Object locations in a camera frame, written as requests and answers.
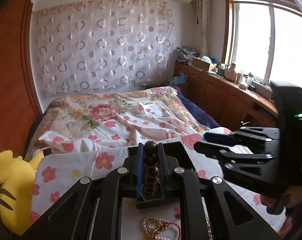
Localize brown wooden bead bracelet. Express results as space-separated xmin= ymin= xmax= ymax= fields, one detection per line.
xmin=141 ymin=140 xmax=160 ymax=202

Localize small pearl strand necklace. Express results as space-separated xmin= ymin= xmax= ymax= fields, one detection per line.
xmin=141 ymin=217 xmax=176 ymax=240

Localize red braided cord bracelet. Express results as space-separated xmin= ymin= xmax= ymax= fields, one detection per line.
xmin=150 ymin=221 xmax=182 ymax=240

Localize person right hand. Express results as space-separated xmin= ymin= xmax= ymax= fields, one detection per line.
xmin=260 ymin=182 xmax=302 ymax=209

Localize wooden side cabinet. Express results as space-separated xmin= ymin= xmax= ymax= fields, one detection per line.
xmin=174 ymin=63 xmax=278 ymax=131

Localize white floral bed sheet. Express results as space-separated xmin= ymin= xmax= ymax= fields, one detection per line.
xmin=22 ymin=133 xmax=279 ymax=239

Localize floral quilt blanket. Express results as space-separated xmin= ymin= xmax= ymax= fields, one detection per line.
xmin=25 ymin=86 xmax=218 ymax=160

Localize circle patterned sheer curtain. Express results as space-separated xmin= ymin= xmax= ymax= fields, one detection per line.
xmin=32 ymin=0 xmax=175 ymax=96

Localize yellow plush toy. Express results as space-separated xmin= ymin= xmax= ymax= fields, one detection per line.
xmin=0 ymin=150 xmax=44 ymax=236

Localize wooden headboard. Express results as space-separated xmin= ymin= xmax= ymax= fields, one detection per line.
xmin=0 ymin=0 xmax=41 ymax=155

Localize window with wooden frame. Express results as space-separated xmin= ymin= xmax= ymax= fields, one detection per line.
xmin=222 ymin=0 xmax=302 ymax=88

